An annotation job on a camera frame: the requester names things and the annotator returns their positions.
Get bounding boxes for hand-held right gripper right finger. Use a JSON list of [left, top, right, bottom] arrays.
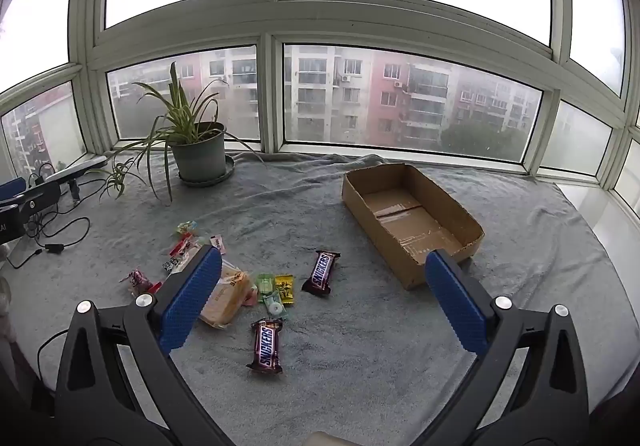
[[424, 248, 601, 432]]

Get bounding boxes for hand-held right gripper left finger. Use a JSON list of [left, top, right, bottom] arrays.
[[54, 244, 223, 432]]

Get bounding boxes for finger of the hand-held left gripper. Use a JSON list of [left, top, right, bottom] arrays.
[[0, 177, 27, 201], [12, 183, 62, 218]]

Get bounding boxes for brown chocolate bar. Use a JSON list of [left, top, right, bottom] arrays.
[[246, 318, 286, 375], [301, 250, 342, 297]]

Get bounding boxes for brown cardboard box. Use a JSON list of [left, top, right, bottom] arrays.
[[341, 163, 486, 291]]

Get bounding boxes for grey device on stand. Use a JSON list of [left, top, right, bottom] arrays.
[[50, 155, 108, 204]]

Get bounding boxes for red wrapped dark cake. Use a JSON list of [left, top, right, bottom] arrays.
[[161, 232, 201, 274]]

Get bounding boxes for pink candy packet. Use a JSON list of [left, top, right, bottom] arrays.
[[120, 267, 153, 298]]

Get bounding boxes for white mint in clear wrapper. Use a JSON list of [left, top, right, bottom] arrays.
[[260, 291, 291, 322]]

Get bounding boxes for yellow snack packet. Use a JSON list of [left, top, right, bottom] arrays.
[[274, 274, 296, 305]]

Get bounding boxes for green pot saucer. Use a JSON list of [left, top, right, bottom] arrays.
[[177, 153, 236, 188]]

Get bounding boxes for green flower pot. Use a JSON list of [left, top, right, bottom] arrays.
[[169, 122, 228, 183]]

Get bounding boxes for grey fleece blanket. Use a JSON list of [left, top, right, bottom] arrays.
[[10, 151, 626, 446]]

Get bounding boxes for green spider plant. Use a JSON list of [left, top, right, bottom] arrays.
[[95, 61, 266, 204]]

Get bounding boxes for apartment buildings outside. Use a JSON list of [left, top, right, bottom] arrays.
[[2, 46, 543, 162]]

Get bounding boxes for black cable with inline box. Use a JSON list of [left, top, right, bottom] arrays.
[[5, 213, 92, 272]]

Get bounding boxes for white window frame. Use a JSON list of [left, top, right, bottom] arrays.
[[0, 0, 640, 192]]

